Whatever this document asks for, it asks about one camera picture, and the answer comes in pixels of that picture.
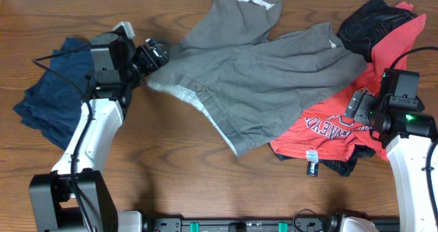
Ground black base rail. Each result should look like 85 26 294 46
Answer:
143 209 401 232

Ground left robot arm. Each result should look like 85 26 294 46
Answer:
29 31 169 231

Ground grey shorts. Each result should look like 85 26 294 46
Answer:
147 0 367 156

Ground red printed t-shirt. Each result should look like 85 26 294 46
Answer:
270 2 426 161

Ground folded navy blue garment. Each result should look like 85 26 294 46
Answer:
13 38 93 150

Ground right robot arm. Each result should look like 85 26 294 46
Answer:
344 68 437 231

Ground black patterned garment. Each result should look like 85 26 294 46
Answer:
336 0 418 63

